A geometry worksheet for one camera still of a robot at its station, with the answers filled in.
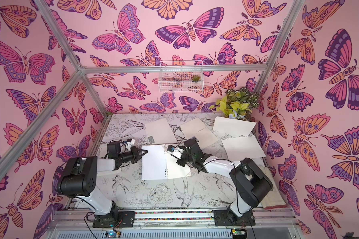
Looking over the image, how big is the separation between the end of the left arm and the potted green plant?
56cm

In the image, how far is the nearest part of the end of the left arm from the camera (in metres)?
0.78

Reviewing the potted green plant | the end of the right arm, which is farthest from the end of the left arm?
the potted green plant

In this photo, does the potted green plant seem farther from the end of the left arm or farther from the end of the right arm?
the end of the left arm

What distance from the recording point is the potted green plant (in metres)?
0.91
